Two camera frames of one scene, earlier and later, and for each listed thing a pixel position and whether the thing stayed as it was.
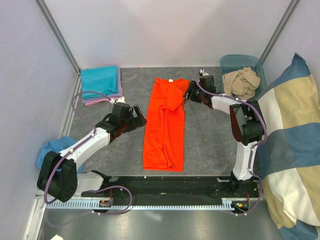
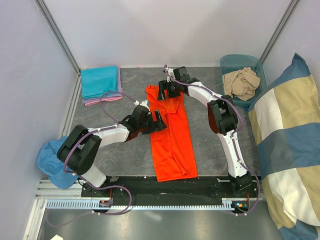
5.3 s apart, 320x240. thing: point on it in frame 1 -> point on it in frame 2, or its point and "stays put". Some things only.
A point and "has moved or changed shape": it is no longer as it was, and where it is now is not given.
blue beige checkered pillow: (289, 159) stays put
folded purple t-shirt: (119, 93) stays put
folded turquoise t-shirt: (104, 79) stays put
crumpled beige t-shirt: (242, 83) stays put
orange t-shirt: (164, 136) has moved or changed shape
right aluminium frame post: (279, 31) stays put
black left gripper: (140, 121) -> (156, 125)
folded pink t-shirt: (89, 103) stays put
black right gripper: (193, 86) -> (163, 85)
